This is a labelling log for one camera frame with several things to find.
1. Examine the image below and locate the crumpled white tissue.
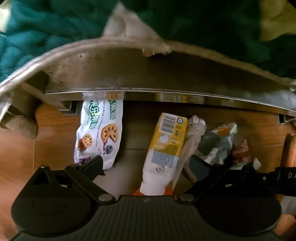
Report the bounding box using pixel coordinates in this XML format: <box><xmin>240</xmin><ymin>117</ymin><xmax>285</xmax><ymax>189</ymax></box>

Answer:
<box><xmin>172</xmin><ymin>115</ymin><xmax>207</xmax><ymax>189</ymax></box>

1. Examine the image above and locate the teal white chevron blanket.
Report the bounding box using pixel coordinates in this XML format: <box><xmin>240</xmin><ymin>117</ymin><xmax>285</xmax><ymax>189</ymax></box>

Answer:
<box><xmin>1</xmin><ymin>1</ymin><xmax>295</xmax><ymax>80</ymax></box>

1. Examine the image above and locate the grey crumpled wrapper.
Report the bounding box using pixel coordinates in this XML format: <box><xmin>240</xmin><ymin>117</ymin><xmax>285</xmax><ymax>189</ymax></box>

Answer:
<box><xmin>196</xmin><ymin>123</ymin><xmax>237</xmax><ymax>165</ymax></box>

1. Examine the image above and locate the white round stool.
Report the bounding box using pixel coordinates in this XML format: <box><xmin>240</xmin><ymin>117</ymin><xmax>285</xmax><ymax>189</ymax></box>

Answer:
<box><xmin>1</xmin><ymin>37</ymin><xmax>295</xmax><ymax>123</ymax></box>

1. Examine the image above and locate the yellow white drink carton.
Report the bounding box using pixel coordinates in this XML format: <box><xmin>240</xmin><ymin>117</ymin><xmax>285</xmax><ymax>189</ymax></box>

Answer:
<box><xmin>139</xmin><ymin>113</ymin><xmax>188</xmax><ymax>196</ymax></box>

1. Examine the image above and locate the white snack wrapper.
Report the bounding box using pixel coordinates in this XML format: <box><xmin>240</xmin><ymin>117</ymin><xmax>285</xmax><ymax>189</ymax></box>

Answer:
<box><xmin>74</xmin><ymin>96</ymin><xmax>123</xmax><ymax>170</ymax></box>

